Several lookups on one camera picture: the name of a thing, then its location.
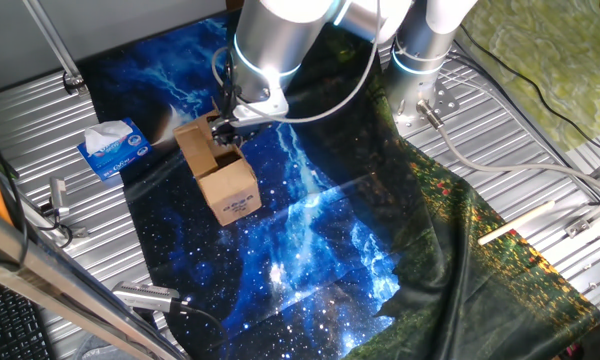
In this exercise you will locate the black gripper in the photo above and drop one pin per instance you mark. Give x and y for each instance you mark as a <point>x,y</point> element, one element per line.
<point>240,134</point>

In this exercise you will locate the brown cardboard box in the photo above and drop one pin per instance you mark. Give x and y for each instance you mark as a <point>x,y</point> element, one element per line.
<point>227,185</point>

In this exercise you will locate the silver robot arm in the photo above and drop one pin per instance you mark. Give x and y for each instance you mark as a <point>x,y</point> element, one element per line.
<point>275,45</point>

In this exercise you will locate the blue tissue pack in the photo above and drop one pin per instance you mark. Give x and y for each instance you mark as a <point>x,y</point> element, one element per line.
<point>122,157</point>

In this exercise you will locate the blue galaxy print cloth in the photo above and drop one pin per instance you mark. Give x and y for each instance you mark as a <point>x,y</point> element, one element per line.
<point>260,260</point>

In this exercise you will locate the slanted metal pole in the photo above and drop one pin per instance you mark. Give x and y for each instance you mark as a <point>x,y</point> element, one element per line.
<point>50,37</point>

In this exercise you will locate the dark forest print cloth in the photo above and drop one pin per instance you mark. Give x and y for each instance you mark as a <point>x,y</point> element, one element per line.
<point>455,280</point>

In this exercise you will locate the black keyboard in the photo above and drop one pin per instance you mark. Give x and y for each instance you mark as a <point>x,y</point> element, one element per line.
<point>5,325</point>

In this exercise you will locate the white stick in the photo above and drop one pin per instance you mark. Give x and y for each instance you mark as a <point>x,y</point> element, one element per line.
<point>515,223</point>

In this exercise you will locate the green yellow mat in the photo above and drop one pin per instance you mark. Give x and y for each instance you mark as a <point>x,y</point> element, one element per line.
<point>555,60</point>

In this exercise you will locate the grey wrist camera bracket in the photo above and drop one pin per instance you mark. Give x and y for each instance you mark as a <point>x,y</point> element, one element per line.
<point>265,111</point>

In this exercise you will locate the metal camera mount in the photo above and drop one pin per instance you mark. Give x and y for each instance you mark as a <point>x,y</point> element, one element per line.
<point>80,232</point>

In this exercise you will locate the long silver camera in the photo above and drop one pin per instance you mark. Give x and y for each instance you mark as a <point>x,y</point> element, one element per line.
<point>145,296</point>

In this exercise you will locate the aluminium frame beam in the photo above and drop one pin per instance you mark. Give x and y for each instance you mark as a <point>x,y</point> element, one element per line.
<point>40,280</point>

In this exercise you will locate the metal bracket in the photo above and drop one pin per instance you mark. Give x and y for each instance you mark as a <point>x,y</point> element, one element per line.
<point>595,215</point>

